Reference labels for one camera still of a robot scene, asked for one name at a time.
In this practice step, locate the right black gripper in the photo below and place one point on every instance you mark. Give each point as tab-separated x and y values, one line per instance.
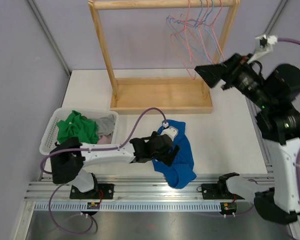
234	66

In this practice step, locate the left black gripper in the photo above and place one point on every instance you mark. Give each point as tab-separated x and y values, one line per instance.
168	158

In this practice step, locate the blue tank top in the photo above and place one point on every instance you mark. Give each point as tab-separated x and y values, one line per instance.
180	173

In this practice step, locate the pink hanger of striped top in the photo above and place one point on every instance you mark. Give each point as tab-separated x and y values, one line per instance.
214	10

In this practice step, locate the blue hanger of green top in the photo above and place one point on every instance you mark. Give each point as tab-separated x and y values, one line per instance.
198	50

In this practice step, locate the pink hanger of blue top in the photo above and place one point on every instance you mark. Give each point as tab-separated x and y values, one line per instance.
180	41

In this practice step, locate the blue hanger of mauve top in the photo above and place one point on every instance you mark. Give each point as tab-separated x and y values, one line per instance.
208	42

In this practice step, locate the mauve pink tank top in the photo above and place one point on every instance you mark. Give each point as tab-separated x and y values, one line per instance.
105	139

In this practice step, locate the grey tank top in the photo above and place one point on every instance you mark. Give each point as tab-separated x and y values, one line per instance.
105	125

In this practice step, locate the green tank top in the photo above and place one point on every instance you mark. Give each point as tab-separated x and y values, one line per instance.
77	125

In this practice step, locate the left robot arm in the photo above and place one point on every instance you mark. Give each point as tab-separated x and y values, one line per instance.
69	159

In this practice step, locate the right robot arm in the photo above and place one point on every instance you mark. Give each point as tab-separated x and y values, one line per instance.
279	124

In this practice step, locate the wooden clothes rack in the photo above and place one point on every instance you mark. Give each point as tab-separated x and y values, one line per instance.
172	94

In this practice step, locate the white plastic basket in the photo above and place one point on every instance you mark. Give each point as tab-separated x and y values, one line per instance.
49	139

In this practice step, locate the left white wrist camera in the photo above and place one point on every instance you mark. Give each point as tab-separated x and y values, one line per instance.
170	128

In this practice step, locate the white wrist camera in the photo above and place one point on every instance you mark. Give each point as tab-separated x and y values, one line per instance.
170	128
263	45

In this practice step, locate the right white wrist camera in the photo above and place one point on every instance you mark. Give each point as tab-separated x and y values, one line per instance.
263	45

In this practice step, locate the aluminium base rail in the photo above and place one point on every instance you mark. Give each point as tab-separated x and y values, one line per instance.
131	188

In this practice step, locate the white slotted cable duct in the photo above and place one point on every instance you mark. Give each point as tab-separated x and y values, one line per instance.
109	206

